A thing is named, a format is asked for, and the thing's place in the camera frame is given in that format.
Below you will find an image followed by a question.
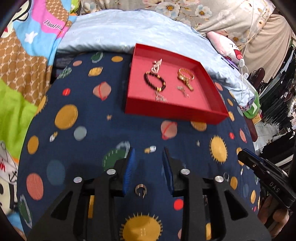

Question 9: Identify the silver wrist watch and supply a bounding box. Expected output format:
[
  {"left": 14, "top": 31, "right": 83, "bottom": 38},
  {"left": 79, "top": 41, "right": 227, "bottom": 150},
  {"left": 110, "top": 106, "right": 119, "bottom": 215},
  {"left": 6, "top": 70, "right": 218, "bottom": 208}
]
[{"left": 154, "top": 91, "right": 169, "bottom": 103}]

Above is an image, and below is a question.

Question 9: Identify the navy planet print blanket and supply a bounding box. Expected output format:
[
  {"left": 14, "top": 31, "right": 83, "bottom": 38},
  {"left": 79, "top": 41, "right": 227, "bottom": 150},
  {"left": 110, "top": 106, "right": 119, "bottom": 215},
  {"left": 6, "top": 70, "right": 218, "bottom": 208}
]
[{"left": 17, "top": 51, "right": 263, "bottom": 241}]

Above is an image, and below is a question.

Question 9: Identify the person's right hand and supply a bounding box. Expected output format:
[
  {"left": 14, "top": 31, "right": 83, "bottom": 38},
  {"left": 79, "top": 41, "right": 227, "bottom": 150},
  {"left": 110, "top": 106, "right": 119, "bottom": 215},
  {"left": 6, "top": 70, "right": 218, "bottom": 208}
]
[{"left": 257, "top": 196, "right": 290, "bottom": 240}]

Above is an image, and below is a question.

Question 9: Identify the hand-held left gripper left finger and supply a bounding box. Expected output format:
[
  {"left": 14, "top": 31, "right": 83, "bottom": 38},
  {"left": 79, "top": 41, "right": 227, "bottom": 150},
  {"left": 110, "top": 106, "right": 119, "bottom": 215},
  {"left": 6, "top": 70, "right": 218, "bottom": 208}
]
[{"left": 28, "top": 148, "right": 136, "bottom": 241}]

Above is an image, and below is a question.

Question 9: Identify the small ring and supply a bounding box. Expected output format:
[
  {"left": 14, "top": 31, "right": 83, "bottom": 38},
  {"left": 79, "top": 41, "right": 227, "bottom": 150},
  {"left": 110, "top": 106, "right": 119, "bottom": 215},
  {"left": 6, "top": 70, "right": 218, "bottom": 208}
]
[{"left": 135, "top": 184, "right": 147, "bottom": 199}]

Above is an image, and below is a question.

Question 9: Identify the silver filigree necklace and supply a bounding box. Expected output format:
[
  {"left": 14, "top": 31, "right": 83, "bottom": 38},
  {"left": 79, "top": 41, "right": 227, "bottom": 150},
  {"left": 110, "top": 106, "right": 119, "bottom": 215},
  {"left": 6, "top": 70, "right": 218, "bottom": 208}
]
[{"left": 151, "top": 59, "right": 164, "bottom": 74}]

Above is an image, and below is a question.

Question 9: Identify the pink plush pillow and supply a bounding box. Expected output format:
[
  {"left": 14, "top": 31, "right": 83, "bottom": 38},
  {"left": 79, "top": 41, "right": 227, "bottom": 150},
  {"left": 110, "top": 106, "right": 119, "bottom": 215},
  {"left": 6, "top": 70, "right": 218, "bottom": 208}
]
[{"left": 206, "top": 31, "right": 244, "bottom": 65}]

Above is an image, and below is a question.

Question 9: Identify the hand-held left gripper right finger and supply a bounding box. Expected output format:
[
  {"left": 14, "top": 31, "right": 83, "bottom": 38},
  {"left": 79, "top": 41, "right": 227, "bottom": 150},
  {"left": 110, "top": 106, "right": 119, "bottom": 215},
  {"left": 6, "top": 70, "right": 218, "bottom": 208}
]
[{"left": 162, "top": 147, "right": 271, "bottom": 241}]

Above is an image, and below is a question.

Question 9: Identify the gold coil bangle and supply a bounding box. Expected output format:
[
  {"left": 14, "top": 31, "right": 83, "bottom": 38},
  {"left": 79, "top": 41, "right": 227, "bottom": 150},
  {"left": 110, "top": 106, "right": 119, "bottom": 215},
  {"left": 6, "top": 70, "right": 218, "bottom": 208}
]
[{"left": 177, "top": 68, "right": 195, "bottom": 81}]

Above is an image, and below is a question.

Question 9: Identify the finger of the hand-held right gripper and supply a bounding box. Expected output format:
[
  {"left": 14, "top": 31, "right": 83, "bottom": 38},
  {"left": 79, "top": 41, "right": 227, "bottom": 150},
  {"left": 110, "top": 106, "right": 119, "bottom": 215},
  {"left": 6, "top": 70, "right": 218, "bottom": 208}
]
[{"left": 238, "top": 148, "right": 287, "bottom": 183}]

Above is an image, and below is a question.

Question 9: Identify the green cloth bag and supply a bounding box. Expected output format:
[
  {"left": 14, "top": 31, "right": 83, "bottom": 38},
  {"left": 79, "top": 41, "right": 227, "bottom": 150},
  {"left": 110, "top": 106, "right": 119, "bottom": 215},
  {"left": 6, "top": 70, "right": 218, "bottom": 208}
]
[{"left": 243, "top": 92, "right": 262, "bottom": 119}]

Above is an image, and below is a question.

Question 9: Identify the beige curtain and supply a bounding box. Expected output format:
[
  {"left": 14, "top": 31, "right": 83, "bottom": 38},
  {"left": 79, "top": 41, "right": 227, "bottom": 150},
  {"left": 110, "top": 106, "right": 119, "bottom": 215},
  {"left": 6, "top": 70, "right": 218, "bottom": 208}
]
[{"left": 239, "top": 14, "right": 294, "bottom": 81}]

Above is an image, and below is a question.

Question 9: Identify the light blue quilt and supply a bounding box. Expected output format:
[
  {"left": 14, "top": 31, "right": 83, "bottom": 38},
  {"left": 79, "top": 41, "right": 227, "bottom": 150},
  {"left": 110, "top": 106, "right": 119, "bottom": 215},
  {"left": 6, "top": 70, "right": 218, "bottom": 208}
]
[{"left": 57, "top": 9, "right": 258, "bottom": 108}]

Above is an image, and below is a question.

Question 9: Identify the black bead bracelet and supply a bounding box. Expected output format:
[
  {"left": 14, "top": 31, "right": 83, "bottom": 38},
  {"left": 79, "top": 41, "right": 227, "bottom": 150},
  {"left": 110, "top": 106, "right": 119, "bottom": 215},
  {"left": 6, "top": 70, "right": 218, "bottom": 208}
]
[{"left": 144, "top": 71, "right": 166, "bottom": 92}]

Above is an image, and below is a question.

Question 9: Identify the gold wrist watch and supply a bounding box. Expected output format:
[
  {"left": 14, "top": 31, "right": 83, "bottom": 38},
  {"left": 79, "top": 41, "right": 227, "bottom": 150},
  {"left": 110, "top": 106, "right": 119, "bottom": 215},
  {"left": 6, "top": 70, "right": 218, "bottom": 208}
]
[{"left": 181, "top": 75, "right": 195, "bottom": 92}]

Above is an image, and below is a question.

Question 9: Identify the red shallow box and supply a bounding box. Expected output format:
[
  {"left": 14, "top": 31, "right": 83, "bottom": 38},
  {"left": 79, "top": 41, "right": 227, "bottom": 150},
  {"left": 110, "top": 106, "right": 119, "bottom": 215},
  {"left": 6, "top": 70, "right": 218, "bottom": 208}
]
[{"left": 125, "top": 43, "right": 229, "bottom": 125}]

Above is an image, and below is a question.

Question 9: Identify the grey floral cloth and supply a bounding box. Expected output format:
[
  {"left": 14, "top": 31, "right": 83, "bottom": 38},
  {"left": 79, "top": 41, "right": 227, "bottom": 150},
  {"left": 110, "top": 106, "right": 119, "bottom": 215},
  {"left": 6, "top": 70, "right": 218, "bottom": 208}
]
[{"left": 80, "top": 0, "right": 275, "bottom": 35}]

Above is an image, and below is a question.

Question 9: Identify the white cable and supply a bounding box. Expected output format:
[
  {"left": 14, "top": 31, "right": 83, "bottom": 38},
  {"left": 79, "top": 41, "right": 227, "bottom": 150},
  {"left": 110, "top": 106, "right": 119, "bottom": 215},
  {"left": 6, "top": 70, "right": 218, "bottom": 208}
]
[{"left": 238, "top": 0, "right": 256, "bottom": 105}]

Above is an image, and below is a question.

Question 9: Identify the colourful cartoon monkey blanket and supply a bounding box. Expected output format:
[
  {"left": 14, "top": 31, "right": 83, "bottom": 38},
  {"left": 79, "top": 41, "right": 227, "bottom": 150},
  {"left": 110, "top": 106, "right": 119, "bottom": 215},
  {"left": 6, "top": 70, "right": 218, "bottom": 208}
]
[{"left": 0, "top": 0, "right": 81, "bottom": 232}]

